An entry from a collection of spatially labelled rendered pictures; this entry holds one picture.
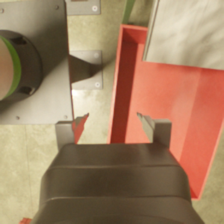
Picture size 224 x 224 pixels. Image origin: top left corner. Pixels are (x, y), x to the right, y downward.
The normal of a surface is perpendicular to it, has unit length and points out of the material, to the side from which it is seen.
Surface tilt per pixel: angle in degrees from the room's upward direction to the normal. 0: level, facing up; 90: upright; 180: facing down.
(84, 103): 0
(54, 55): 0
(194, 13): 30
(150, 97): 0
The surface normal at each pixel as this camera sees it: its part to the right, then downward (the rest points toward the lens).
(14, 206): 0.00, 0.25
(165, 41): -0.04, 0.69
